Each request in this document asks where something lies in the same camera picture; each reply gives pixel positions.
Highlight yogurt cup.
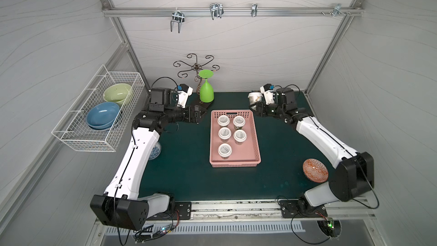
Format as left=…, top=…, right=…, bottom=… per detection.
left=217, top=115, right=230, bottom=127
left=233, top=116, right=246, bottom=130
left=218, top=143, right=233, bottom=159
left=248, top=92, right=263, bottom=110

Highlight yogurt cup mid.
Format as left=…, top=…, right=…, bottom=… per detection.
left=233, top=129, right=248, bottom=145
left=218, top=126, right=232, bottom=142

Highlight pink plastic basket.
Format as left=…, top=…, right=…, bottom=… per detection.
left=209, top=110, right=261, bottom=167

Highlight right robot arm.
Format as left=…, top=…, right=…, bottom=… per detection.
left=248, top=84, right=374, bottom=214

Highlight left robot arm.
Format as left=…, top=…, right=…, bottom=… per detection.
left=90, top=84, right=207, bottom=231

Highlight green upturned goblet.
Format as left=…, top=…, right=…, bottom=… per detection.
left=199, top=69, right=214, bottom=103

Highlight dark metal cup tree stand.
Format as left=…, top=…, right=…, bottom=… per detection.
left=173, top=53, right=220, bottom=109

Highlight blue white patterned bowl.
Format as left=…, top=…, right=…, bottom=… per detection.
left=149, top=142, right=162, bottom=161

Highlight light green bowl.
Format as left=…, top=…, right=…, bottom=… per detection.
left=103, top=83, right=134, bottom=108

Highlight orange patterned bowl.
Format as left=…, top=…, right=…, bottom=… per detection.
left=302, top=158, right=329, bottom=183

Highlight double metal hook left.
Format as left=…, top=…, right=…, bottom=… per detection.
left=170, top=10, right=185, bottom=33

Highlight double metal hook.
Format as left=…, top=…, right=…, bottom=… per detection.
left=170, top=10, right=185, bottom=33
left=209, top=3, right=224, bottom=20

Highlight single metal hook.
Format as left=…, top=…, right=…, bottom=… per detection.
left=251, top=3, right=258, bottom=18

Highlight double metal hook middle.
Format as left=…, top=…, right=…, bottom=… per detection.
left=209, top=3, right=224, bottom=20

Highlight metal hook right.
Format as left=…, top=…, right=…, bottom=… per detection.
left=321, top=4, right=352, bottom=17

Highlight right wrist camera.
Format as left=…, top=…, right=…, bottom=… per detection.
left=260, top=84, right=275, bottom=105

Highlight white wire wall basket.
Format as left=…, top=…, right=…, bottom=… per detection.
left=52, top=66, right=145, bottom=152

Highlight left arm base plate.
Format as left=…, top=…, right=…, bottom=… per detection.
left=147, top=202, right=192, bottom=222

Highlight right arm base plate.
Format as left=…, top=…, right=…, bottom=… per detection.
left=277, top=199, right=328, bottom=219

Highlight aluminium top rail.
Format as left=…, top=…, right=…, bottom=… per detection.
left=102, top=6, right=365, bottom=18

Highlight aluminium rail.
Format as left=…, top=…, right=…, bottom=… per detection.
left=102, top=6, right=365, bottom=18
left=97, top=196, right=376, bottom=224

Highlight aluminium front rail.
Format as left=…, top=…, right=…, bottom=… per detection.
left=97, top=196, right=376, bottom=224

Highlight white slotted cable duct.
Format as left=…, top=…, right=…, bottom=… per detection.
left=104, top=220, right=306, bottom=236

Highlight wires at left base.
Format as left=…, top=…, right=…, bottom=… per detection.
left=132, top=208, right=181, bottom=243

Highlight black cable right base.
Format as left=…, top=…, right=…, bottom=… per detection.
left=276, top=194, right=332, bottom=245

